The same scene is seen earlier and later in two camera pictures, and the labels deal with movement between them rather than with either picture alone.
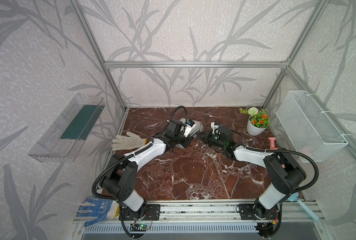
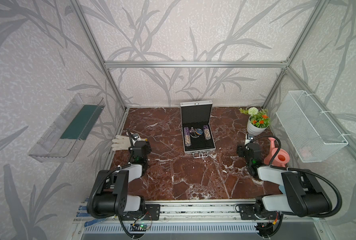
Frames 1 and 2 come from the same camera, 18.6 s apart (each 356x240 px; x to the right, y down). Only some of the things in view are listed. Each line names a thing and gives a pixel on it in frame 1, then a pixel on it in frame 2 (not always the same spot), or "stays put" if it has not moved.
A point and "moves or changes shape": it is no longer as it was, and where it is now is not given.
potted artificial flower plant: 258,120 stays put
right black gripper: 206,134 to 240,150
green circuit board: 140,227 stays put
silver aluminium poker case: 192,131 moves or changes shape
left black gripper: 188,140 to 147,148
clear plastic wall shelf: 64,136 stays put
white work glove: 130,141 stays put
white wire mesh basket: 309,128 stays put
